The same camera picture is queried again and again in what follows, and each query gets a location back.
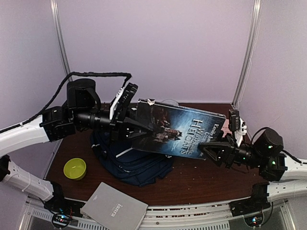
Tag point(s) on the aluminium frame post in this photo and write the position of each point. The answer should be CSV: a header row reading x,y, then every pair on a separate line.
x,y
252,39
59,35

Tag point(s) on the grey hardcover book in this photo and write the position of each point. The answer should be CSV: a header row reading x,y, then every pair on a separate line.
x,y
114,209

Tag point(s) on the navy blue student backpack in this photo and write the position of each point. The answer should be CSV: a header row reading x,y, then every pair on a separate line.
x,y
131,166

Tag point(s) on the pale celadon ceramic bowl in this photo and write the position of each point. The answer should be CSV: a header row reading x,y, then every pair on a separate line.
x,y
171,102

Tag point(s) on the pink paperback book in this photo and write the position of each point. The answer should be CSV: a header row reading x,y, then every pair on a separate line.
x,y
225,128

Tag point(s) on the aluminium front rail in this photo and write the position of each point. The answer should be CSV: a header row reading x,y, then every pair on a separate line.
x,y
207,216

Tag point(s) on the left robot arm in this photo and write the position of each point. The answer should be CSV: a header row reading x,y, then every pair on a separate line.
x,y
82,110

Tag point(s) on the lime green bowl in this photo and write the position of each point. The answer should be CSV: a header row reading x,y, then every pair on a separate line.
x,y
75,169

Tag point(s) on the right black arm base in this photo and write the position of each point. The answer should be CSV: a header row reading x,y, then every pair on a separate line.
x,y
257,201

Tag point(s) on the dark Wuthering Heights book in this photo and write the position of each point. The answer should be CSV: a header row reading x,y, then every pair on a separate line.
x,y
177,130

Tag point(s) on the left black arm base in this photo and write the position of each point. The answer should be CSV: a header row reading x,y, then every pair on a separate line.
x,y
59,204

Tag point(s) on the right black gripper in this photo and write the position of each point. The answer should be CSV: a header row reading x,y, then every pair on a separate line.
x,y
224,150

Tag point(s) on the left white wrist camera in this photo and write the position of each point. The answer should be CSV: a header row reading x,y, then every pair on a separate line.
x,y
120,103

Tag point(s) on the right aluminium frame post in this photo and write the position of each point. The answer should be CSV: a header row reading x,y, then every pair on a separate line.
x,y
252,39

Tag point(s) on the left aluminium frame post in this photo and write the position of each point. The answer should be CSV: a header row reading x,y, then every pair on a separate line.
x,y
59,35

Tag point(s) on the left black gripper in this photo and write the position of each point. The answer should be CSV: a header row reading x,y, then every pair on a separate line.
x,y
121,129

